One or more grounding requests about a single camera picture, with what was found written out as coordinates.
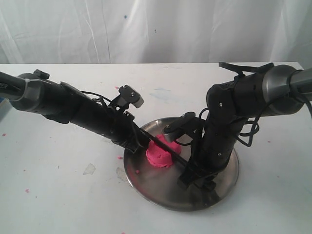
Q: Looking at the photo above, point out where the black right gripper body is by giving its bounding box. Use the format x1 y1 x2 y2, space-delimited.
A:
187 117 246 173

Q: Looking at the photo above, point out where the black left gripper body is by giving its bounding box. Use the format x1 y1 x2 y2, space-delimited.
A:
70 102 138 146

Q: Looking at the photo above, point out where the black knife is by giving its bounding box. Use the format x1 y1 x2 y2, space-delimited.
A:
125 140 222 211

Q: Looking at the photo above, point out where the pink dough lump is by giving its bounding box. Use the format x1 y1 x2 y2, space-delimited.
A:
146 134 181 168

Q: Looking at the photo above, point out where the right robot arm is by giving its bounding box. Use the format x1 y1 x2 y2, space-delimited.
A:
178 62 312 189

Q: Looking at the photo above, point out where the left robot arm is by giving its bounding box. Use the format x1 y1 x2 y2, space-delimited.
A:
0 69 150 153

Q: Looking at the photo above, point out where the round steel plate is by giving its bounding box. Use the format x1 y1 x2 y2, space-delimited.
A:
123 117 239 212

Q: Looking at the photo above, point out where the blue box at edge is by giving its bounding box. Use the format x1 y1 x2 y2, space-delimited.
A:
0 98 10 108

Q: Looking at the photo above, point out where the white backdrop curtain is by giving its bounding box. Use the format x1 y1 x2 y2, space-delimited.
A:
0 0 312 67

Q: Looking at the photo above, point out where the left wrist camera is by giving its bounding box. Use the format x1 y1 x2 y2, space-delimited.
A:
118 85 144 109

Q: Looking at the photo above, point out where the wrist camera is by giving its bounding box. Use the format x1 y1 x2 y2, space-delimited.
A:
118 85 144 109
162 112 197 142

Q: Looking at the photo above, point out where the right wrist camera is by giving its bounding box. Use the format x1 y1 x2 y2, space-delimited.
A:
162 112 197 142

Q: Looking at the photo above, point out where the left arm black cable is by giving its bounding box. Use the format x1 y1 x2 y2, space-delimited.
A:
80 90 117 108

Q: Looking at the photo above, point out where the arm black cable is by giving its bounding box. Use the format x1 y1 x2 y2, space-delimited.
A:
198 97 312 148
80 90 117 108

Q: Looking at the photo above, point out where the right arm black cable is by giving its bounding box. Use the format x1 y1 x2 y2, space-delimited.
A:
198 97 312 148

